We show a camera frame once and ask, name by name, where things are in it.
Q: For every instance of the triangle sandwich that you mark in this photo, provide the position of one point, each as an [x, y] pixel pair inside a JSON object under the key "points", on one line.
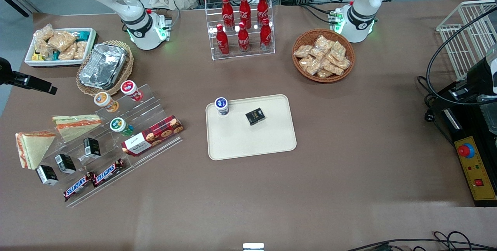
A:
{"points": [[75, 124], [37, 148]]}

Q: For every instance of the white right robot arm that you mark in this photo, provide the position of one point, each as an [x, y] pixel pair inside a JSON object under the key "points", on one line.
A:
{"points": [[128, 14]]}

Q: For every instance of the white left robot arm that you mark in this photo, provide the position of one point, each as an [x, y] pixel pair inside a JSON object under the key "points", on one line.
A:
{"points": [[363, 14]]}

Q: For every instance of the cream plastic tray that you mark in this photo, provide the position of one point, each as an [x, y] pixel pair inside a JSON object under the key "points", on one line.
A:
{"points": [[252, 142]]}

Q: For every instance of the small black gold-print box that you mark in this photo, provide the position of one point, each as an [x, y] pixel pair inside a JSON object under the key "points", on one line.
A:
{"points": [[255, 116]]}

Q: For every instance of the blue lid yogurt cup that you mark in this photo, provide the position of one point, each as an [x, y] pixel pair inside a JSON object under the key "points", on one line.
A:
{"points": [[221, 105]]}

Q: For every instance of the clear acrylic bottle rack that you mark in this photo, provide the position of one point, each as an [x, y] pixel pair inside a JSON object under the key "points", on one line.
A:
{"points": [[254, 53]]}

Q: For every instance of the round brown wicker basket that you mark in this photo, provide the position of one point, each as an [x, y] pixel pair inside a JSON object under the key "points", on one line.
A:
{"points": [[301, 70]]}

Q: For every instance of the red cola bottle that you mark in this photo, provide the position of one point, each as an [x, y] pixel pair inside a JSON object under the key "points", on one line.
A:
{"points": [[265, 37], [222, 43], [245, 10], [263, 8], [243, 40], [227, 14]]}

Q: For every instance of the clear snack packet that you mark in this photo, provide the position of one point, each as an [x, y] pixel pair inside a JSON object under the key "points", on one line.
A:
{"points": [[317, 53], [324, 74], [333, 68], [338, 50], [323, 42], [310, 65], [343, 63], [303, 51]]}

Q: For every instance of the red tartan shortbread box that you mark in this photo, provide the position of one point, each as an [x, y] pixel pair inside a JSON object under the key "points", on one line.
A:
{"points": [[153, 135]]}

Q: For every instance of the clear acrylic stepped display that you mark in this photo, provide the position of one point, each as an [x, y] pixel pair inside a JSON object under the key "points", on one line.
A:
{"points": [[147, 107]]}

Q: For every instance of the red yogurt cup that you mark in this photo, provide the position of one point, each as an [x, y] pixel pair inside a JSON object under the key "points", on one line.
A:
{"points": [[130, 89]]}

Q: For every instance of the oval light wicker basket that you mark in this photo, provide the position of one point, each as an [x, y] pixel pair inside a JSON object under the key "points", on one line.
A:
{"points": [[127, 68]]}

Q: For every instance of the green yogurt cup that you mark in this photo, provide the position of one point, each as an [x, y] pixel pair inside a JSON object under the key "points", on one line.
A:
{"points": [[119, 126]]}

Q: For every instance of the small white edge object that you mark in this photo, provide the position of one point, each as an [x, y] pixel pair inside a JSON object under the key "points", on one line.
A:
{"points": [[253, 246]]}

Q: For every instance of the orange yogurt cup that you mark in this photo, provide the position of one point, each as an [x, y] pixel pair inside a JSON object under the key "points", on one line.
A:
{"points": [[105, 101]]}

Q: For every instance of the snickers chocolate bar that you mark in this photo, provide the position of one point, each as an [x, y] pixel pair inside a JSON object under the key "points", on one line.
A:
{"points": [[108, 172], [77, 187]]}

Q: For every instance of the small black white-label box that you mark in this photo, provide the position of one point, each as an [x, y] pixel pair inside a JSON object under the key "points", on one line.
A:
{"points": [[65, 163], [46, 175], [92, 147]]}

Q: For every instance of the clear cracker packet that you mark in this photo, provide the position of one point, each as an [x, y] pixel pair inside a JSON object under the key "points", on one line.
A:
{"points": [[61, 40], [42, 48], [44, 32], [80, 50], [67, 53]]}

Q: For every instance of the teal snack packet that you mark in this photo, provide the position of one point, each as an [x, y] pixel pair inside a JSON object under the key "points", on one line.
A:
{"points": [[83, 35]]}

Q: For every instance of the white rectangular bin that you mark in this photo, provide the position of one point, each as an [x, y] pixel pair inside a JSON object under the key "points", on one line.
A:
{"points": [[54, 63]]}

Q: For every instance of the small yellow snack packet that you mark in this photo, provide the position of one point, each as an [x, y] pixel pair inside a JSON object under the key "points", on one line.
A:
{"points": [[37, 56]]}

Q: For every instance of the black device on stand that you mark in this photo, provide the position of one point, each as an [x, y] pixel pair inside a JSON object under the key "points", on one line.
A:
{"points": [[477, 78]]}

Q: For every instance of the black yellow emergency stop box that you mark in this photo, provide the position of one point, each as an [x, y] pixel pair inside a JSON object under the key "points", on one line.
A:
{"points": [[475, 169]]}

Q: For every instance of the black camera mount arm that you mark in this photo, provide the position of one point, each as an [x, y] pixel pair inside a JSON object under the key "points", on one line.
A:
{"points": [[27, 81]]}

